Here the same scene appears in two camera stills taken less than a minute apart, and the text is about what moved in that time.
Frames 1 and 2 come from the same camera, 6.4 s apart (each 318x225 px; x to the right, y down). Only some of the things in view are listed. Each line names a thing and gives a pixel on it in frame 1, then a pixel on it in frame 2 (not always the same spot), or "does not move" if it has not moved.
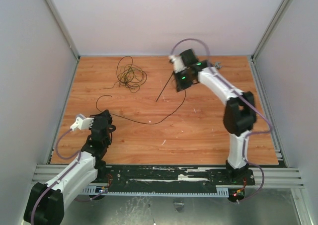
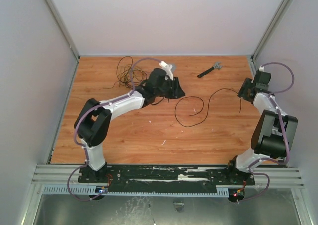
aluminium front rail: x=273 y=176 does not move
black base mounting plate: x=169 y=176 does not move
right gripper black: x=179 y=83 → x=247 y=88
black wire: x=141 y=122 → x=202 y=106
